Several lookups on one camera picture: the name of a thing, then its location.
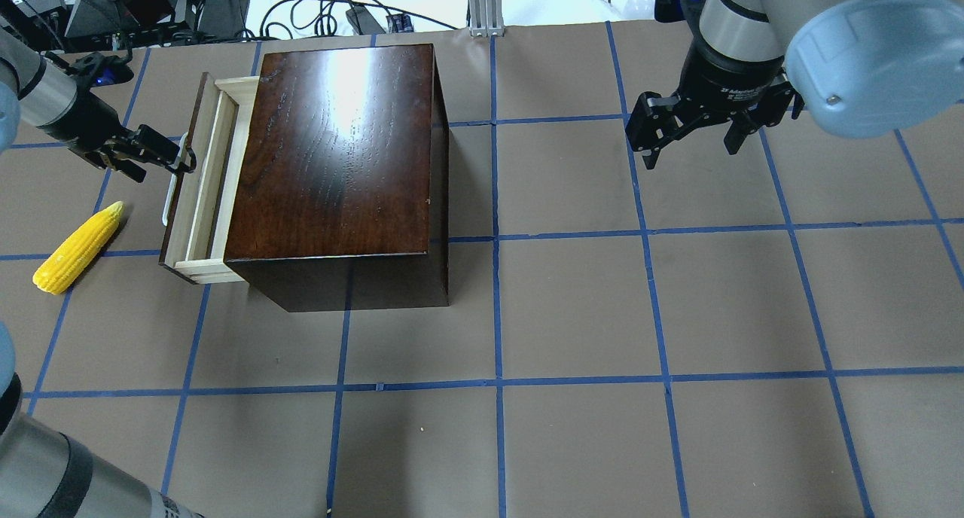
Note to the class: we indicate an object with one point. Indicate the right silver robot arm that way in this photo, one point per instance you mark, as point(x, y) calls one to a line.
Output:
point(860, 67)

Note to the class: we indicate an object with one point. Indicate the yellow corn cob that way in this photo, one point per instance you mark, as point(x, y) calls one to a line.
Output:
point(78, 251)

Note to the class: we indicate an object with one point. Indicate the black power adapter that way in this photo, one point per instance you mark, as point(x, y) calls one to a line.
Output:
point(362, 21)

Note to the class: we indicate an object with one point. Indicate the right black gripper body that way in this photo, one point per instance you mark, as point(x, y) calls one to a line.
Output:
point(728, 81)

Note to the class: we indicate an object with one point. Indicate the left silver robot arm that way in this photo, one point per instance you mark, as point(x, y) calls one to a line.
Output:
point(46, 473)

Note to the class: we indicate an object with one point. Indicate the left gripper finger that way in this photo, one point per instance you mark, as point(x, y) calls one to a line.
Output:
point(146, 145)
point(128, 168)

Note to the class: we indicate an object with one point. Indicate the dark wooden drawer cabinet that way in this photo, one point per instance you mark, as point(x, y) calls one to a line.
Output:
point(342, 197)

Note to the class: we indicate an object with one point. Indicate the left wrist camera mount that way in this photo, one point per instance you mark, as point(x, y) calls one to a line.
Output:
point(96, 70)

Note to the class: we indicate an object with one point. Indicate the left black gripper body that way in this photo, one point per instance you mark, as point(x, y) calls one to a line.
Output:
point(80, 127)

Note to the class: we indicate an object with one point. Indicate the wooden drawer with white handle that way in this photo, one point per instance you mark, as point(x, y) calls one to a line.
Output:
point(199, 204)

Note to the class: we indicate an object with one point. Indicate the aluminium frame post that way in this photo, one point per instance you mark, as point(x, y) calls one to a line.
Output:
point(485, 18)

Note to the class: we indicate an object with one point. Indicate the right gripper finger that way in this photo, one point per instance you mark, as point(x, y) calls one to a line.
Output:
point(655, 122)
point(746, 122)

